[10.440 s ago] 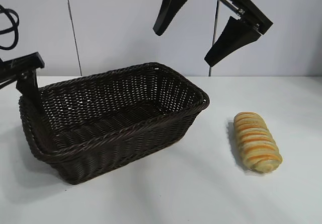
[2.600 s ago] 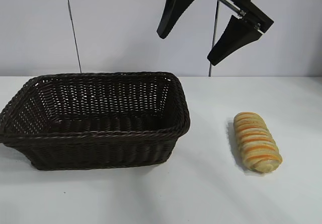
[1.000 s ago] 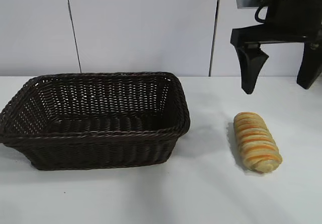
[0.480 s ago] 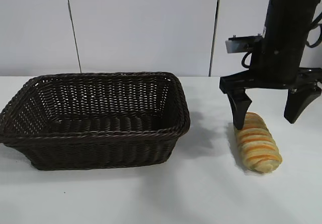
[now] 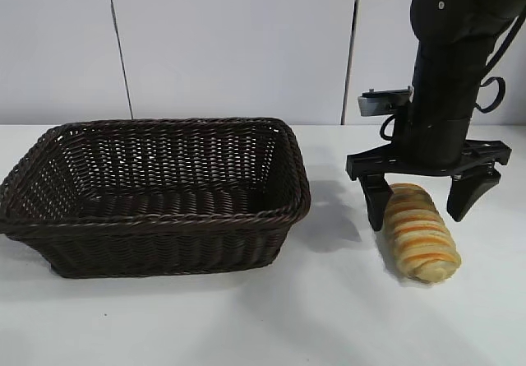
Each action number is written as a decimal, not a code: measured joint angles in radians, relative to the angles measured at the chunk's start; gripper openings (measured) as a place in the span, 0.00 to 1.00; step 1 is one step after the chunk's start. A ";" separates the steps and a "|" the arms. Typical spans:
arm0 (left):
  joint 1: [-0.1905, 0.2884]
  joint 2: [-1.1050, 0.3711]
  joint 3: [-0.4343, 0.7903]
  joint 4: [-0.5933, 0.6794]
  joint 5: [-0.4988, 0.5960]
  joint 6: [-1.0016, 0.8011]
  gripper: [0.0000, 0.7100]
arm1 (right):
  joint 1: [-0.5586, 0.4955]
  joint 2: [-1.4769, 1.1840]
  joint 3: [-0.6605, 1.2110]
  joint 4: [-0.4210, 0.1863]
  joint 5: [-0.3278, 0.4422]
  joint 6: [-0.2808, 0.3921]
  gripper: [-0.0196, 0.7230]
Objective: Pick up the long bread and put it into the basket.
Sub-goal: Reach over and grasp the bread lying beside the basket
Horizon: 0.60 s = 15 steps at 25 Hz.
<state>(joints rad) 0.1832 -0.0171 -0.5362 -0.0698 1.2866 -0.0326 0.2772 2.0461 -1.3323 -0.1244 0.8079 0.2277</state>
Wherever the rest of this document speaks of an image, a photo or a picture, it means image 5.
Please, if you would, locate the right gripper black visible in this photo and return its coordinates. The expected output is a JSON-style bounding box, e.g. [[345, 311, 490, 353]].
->
[[346, 114, 513, 232]]

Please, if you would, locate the striped long bread loaf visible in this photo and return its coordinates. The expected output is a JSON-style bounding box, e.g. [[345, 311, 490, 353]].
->
[[381, 183, 463, 287]]

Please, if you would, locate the dark brown wicker basket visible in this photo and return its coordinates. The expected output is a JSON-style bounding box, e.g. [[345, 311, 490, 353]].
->
[[0, 115, 311, 280]]

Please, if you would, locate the short black camera cable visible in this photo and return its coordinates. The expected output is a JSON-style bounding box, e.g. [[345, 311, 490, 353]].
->
[[379, 115, 399, 141]]

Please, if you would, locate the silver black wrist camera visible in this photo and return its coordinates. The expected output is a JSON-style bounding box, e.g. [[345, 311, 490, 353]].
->
[[357, 88, 414, 117]]

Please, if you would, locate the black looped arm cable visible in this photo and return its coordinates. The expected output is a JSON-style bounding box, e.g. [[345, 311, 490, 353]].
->
[[474, 12, 524, 114]]

